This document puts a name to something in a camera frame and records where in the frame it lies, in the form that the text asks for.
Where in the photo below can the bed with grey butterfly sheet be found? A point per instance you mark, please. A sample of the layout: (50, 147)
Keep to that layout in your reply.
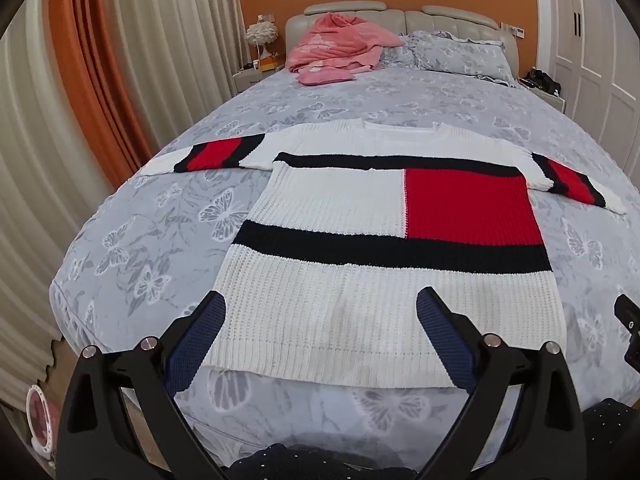
(400, 97)

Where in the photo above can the white wall switch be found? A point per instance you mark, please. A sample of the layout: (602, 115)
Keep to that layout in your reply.
(515, 30)

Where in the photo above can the beige padded headboard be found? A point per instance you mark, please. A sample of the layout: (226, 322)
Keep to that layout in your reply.
(450, 20)

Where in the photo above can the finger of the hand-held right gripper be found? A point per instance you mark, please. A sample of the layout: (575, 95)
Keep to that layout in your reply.
(631, 320)

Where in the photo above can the white red black knit sweater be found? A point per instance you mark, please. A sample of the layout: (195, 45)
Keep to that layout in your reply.
(320, 200)

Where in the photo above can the pink round object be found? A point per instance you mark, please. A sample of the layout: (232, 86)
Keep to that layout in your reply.
(40, 420)

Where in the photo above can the black bag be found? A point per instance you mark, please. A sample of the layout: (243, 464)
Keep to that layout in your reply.
(542, 81)

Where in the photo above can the grey butterfly pillow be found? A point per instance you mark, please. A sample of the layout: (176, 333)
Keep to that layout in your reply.
(400, 55)
(460, 55)

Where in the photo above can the orange curtain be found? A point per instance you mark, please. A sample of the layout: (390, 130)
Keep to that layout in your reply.
(95, 60)

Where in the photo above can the small folded pink garment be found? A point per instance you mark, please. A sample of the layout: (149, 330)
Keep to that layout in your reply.
(325, 75)

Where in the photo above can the large pink garment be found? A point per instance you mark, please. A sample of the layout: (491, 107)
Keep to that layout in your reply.
(335, 40)

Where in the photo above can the white curtain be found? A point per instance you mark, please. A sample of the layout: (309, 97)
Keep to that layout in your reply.
(45, 185)
(180, 45)

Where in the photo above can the white nightstand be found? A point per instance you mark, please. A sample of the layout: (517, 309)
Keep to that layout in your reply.
(552, 100)
(250, 79)

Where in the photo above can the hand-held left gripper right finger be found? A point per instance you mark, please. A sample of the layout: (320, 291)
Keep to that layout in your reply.
(445, 341)

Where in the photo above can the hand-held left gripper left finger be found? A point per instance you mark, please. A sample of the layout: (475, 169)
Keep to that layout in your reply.
(197, 341)

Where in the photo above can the white feather table lamp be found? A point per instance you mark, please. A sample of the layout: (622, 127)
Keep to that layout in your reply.
(261, 32)

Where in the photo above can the white wardrobe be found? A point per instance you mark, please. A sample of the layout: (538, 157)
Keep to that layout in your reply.
(595, 35)

